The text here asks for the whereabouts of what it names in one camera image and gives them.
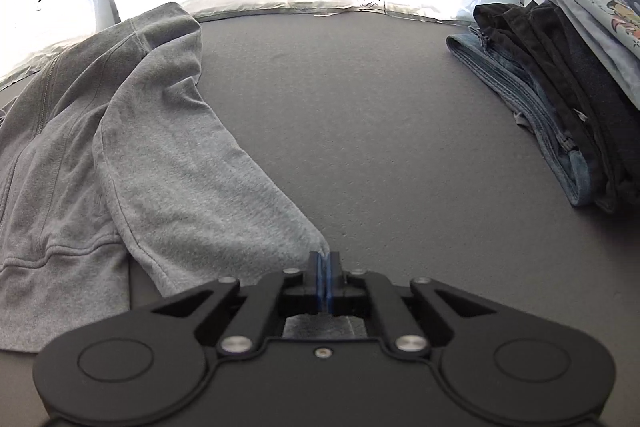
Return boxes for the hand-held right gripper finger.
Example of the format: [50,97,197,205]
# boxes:
[144,251,326,356]
[325,251,502,356]

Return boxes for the grey zip hoodie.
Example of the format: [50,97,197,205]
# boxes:
[0,2,329,354]

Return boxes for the blue jeans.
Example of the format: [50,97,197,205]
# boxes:
[446,32,617,208]

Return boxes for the black pants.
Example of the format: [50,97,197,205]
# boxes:
[472,2,640,212]

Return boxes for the dark grey folded garment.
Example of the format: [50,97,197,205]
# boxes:
[530,2,640,188]

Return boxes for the light blue printed shirt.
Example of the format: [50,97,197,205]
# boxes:
[537,0,640,114]

